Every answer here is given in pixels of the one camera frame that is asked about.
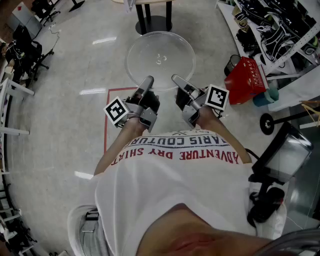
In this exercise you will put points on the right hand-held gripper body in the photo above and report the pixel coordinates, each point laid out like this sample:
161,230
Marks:
216,97

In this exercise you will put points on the black wheeled stand base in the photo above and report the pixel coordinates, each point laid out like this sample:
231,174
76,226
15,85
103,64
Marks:
267,123

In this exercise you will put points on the black office chair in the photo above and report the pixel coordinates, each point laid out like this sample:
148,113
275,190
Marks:
25,50
43,10

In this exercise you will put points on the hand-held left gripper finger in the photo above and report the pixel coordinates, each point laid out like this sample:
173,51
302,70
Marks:
151,101
147,83

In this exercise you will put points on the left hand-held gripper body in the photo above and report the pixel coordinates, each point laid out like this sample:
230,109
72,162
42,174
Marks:
135,112

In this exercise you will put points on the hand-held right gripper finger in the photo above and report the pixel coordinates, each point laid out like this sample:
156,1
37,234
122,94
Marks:
182,100
183,83

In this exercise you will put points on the black worn screen unit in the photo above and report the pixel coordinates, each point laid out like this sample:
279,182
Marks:
287,155

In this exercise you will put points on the black waist pouch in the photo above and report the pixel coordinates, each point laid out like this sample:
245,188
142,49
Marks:
267,205

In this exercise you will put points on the white frame table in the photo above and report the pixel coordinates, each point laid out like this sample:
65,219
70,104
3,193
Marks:
15,87

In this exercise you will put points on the red floor tape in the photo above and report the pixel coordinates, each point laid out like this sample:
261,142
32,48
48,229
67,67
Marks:
106,125

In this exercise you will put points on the teal cup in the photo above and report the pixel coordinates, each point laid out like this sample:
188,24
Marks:
265,98

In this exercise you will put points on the grey cabinet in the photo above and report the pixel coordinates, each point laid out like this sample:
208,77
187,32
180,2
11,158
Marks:
22,17

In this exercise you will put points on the clear glass microwave plate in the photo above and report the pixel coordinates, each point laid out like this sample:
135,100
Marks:
150,50

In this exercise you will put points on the grey trousers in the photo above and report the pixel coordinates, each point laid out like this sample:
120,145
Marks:
90,237

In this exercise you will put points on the white curved shelf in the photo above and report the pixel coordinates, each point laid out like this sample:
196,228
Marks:
227,15

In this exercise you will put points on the white printed t-shirt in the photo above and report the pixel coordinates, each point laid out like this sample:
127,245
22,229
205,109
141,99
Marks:
162,187

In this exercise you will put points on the person's left forearm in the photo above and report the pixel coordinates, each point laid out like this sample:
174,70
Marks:
120,142

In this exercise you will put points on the person's right forearm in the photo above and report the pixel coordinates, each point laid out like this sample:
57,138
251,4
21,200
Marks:
220,130

